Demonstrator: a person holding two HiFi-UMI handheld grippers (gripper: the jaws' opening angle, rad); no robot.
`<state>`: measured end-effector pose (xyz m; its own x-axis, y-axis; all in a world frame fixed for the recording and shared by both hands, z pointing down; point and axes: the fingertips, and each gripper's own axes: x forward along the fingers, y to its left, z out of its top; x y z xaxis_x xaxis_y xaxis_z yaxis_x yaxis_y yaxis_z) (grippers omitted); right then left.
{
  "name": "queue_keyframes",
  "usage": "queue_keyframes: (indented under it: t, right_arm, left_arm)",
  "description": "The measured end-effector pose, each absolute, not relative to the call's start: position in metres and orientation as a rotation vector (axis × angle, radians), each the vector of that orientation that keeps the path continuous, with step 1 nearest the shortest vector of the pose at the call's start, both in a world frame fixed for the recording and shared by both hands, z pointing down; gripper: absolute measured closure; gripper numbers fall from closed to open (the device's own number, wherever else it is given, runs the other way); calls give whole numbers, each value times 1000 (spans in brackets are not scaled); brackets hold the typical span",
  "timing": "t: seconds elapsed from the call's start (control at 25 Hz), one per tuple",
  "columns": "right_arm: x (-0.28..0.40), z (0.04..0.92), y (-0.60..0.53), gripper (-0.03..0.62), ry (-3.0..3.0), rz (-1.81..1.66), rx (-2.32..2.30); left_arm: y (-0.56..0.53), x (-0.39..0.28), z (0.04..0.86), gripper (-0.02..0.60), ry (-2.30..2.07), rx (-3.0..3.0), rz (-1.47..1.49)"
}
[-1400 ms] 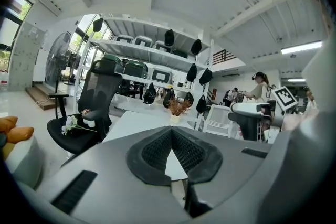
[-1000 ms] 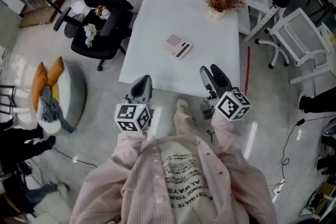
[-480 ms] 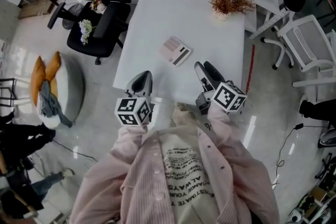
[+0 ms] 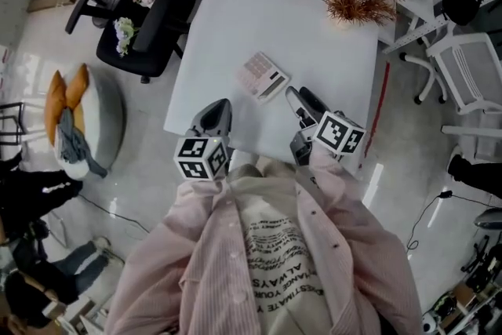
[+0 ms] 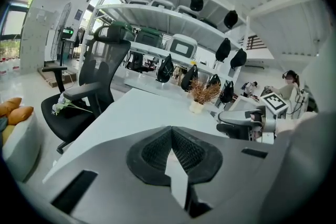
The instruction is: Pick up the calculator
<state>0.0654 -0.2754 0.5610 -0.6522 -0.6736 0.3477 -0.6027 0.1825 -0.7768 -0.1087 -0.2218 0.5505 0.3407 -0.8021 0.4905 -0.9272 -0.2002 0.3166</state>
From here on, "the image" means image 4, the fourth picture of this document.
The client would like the person's left forearm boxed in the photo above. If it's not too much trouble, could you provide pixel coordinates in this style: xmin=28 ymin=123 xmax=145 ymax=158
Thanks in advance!
xmin=172 ymin=174 xmax=240 ymax=244

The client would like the black office chair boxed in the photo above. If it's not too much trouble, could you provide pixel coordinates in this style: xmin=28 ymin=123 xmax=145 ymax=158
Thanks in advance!
xmin=64 ymin=0 xmax=198 ymax=85

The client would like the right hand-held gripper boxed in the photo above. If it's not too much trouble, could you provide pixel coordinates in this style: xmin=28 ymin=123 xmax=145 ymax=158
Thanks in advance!
xmin=284 ymin=86 xmax=367 ymax=166

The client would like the white perforated metal rack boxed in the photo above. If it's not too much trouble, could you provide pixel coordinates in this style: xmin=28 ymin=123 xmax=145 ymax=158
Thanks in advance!
xmin=381 ymin=17 xmax=450 ymax=55

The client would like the pile of equipment clutter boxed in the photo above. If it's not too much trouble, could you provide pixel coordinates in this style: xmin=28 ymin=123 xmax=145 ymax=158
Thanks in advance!
xmin=421 ymin=206 xmax=502 ymax=335

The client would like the orange cushion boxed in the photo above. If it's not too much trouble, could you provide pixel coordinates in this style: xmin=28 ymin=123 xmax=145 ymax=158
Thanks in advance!
xmin=43 ymin=70 xmax=68 ymax=147
xmin=64 ymin=63 xmax=91 ymax=130

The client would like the black metal stool frame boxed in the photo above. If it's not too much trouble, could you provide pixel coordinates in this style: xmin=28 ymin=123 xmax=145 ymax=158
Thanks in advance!
xmin=0 ymin=100 xmax=29 ymax=149

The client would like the red floor tape strip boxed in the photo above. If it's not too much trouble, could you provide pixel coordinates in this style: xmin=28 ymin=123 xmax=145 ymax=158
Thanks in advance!
xmin=363 ymin=60 xmax=391 ymax=155

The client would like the person's torso in pink shirt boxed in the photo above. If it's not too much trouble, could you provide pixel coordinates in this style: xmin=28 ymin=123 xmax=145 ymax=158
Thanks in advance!
xmin=104 ymin=151 xmax=425 ymax=335

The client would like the white and green flower bouquet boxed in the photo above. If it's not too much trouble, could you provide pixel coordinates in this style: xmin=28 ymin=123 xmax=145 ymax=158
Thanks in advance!
xmin=112 ymin=16 xmax=140 ymax=59

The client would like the person's right forearm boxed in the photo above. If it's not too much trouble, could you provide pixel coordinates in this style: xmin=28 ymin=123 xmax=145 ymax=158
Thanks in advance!
xmin=304 ymin=144 xmax=397 ymax=260

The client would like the grey round pouf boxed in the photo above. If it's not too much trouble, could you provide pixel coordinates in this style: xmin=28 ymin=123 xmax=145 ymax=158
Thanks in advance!
xmin=44 ymin=64 xmax=127 ymax=181

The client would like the grey scarf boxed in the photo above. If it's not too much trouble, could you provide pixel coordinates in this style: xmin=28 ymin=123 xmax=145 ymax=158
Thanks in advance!
xmin=56 ymin=107 xmax=109 ymax=179

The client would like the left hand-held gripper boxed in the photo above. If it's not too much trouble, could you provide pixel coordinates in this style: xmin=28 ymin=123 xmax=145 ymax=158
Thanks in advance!
xmin=173 ymin=98 xmax=233 ymax=182

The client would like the pink and white calculator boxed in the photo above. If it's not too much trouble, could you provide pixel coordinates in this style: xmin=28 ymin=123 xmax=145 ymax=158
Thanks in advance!
xmin=235 ymin=51 xmax=291 ymax=105

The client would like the black floor cable with plug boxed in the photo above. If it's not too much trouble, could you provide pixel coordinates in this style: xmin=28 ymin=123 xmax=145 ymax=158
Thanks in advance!
xmin=405 ymin=189 xmax=502 ymax=253

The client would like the white mesh office chair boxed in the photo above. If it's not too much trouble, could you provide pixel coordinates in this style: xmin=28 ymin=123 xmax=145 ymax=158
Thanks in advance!
xmin=398 ymin=31 xmax=502 ymax=115

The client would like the black bag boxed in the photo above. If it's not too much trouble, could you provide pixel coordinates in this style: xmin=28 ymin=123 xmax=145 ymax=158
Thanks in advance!
xmin=442 ymin=0 xmax=486 ymax=27

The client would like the thin black floor cable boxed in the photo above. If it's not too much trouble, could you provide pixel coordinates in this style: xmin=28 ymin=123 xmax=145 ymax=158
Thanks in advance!
xmin=77 ymin=193 xmax=152 ymax=235

